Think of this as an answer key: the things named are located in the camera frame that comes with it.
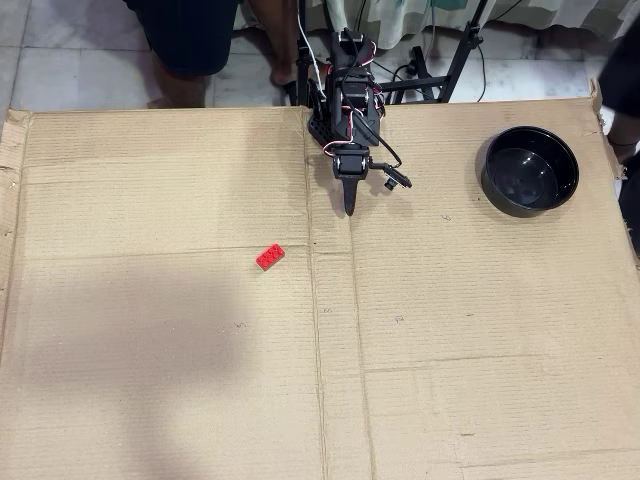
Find red lego block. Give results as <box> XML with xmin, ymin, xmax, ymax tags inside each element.
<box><xmin>255</xmin><ymin>242</ymin><xmax>287</xmax><ymax>273</ymax></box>

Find thin black floor cable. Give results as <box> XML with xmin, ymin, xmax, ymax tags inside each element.
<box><xmin>477</xmin><ymin>47</ymin><xmax>489</xmax><ymax>103</ymax></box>

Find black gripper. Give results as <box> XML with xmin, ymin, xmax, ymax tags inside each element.
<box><xmin>331</xmin><ymin>144</ymin><xmax>375</xmax><ymax>218</ymax></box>

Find black tripod stand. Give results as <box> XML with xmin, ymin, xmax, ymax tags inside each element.
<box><xmin>284</xmin><ymin>0</ymin><xmax>324</xmax><ymax>108</ymax></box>
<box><xmin>375</xmin><ymin>0</ymin><xmax>489</xmax><ymax>105</ymax></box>

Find bare person leg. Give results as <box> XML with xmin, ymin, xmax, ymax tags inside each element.
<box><xmin>147</xmin><ymin>49</ymin><xmax>207</xmax><ymax>110</ymax></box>
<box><xmin>248</xmin><ymin>0</ymin><xmax>302</xmax><ymax>87</ymax></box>

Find black shorts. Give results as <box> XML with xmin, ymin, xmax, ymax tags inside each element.
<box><xmin>123</xmin><ymin>0</ymin><xmax>240</xmax><ymax>78</ymax></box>

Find black camera cable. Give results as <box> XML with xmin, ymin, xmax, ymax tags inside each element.
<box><xmin>363</xmin><ymin>117</ymin><xmax>404</xmax><ymax>169</ymax></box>

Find person in dark clothing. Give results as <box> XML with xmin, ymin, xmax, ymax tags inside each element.
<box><xmin>597</xmin><ymin>27</ymin><xmax>640</xmax><ymax>269</ymax></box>

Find white cable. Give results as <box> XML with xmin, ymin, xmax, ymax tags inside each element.
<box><xmin>296</xmin><ymin>0</ymin><xmax>327</xmax><ymax>91</ymax></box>

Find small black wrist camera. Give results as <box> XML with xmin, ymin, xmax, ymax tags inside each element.
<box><xmin>370</xmin><ymin>158</ymin><xmax>414</xmax><ymax>192</ymax></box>

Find black round bowl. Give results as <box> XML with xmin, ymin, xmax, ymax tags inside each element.
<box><xmin>480</xmin><ymin>125</ymin><xmax>581</xmax><ymax>219</ymax></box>

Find brown cardboard sheet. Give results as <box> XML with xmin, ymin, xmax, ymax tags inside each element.
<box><xmin>0</xmin><ymin>77</ymin><xmax>640</xmax><ymax>480</ymax></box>

